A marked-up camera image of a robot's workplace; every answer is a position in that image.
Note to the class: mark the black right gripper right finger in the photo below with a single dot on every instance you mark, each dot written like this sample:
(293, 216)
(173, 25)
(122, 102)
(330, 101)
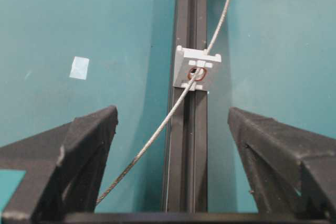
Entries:
(289, 170)

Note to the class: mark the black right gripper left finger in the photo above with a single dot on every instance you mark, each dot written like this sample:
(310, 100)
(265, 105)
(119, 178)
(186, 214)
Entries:
(63, 168)

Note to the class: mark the white block with hole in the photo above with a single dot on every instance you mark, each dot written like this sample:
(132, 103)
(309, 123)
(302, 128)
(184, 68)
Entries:
(197, 65)

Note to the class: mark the white tape piece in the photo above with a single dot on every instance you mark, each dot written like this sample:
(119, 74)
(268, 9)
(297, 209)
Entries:
(79, 68)

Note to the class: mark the black aluminium extrusion frame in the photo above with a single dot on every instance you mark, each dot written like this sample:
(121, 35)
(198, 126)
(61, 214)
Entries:
(185, 176)

